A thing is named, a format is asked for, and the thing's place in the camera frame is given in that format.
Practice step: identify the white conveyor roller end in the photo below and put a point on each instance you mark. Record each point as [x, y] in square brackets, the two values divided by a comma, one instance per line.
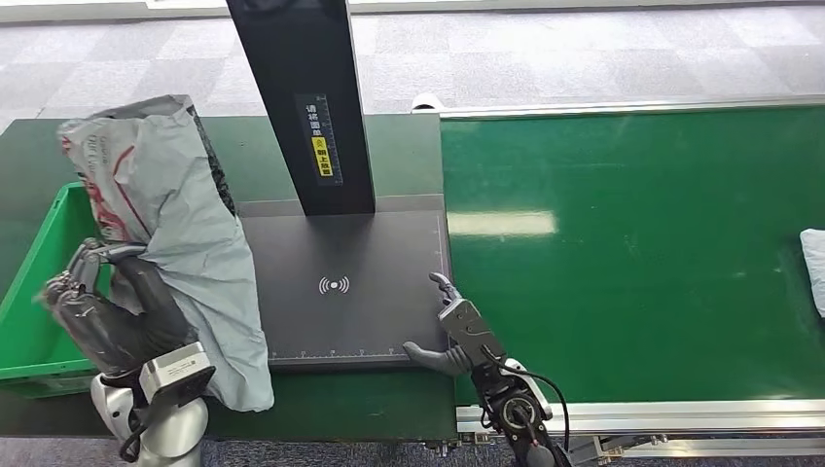
[425, 101]

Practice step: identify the wide aluminium conveyor rail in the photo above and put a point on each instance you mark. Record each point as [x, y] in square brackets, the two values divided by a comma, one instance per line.
[709, 416]

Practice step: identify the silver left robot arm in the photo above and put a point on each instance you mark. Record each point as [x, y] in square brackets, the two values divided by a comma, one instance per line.
[167, 432]

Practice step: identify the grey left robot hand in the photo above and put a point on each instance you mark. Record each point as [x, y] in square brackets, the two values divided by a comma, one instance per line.
[122, 322]

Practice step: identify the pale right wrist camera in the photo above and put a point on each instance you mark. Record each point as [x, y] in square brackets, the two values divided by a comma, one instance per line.
[464, 329]

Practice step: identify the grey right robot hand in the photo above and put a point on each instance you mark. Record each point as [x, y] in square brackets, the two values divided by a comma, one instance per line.
[438, 361]

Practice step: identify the pale plastic package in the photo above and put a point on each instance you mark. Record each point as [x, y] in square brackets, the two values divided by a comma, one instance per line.
[815, 271]

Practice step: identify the green plastic crate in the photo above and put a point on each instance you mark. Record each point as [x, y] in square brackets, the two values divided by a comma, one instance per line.
[26, 309]

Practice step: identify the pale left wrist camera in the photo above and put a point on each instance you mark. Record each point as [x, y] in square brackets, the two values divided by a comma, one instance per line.
[177, 374]

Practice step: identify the black scanner base plate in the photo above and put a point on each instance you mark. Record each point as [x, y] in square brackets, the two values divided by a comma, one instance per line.
[361, 258]

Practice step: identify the thin aluminium conveyor rail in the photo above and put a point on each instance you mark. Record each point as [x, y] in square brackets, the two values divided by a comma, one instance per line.
[644, 103]

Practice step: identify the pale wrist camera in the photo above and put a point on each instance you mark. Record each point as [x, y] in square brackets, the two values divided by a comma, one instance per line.
[464, 329]
[177, 374]

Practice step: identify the green conveyor belt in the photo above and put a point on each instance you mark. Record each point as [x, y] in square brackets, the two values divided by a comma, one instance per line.
[644, 258]

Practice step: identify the black scanner column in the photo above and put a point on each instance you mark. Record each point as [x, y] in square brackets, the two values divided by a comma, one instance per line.
[296, 64]

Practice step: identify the black yellow column label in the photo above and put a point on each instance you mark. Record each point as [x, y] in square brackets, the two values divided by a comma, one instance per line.
[320, 138]

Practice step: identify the grey plastic package red print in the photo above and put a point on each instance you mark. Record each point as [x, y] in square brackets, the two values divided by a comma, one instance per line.
[187, 245]

